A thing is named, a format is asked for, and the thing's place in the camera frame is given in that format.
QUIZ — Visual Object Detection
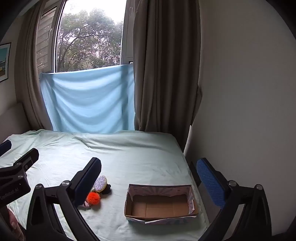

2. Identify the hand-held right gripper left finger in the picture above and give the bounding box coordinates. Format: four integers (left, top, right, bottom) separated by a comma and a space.
26, 157, 102, 241

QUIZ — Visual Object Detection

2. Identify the framed wall picture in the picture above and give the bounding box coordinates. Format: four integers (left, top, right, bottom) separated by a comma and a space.
0, 42, 11, 82

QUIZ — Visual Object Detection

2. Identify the cardboard box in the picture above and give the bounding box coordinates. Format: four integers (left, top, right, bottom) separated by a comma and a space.
124, 184, 199, 226

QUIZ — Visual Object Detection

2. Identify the narrow brown curtain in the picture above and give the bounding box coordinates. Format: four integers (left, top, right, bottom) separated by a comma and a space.
17, 0, 65, 130

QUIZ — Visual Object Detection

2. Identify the light blue hanging cloth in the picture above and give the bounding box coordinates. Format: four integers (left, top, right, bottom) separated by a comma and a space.
40, 64, 136, 134

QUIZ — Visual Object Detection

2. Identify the beige headboard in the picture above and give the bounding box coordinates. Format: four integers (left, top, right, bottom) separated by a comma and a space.
0, 102, 31, 143

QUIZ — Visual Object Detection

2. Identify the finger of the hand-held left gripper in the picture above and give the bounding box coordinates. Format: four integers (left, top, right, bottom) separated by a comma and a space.
0, 148, 40, 179
0, 140, 12, 157

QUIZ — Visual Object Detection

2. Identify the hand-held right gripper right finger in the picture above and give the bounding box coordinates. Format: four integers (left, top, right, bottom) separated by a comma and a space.
196, 158, 272, 241

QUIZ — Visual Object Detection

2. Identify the wide brown curtain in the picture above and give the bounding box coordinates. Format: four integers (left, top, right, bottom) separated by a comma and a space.
133, 0, 202, 151

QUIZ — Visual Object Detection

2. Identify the white framed window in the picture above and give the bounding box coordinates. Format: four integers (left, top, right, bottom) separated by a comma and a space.
36, 0, 135, 74

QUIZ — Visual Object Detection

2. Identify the tree outside window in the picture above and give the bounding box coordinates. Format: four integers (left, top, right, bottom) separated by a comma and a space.
56, 8, 123, 72

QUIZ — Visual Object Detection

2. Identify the orange pompom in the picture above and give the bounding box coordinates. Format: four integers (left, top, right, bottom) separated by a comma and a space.
86, 191, 101, 205

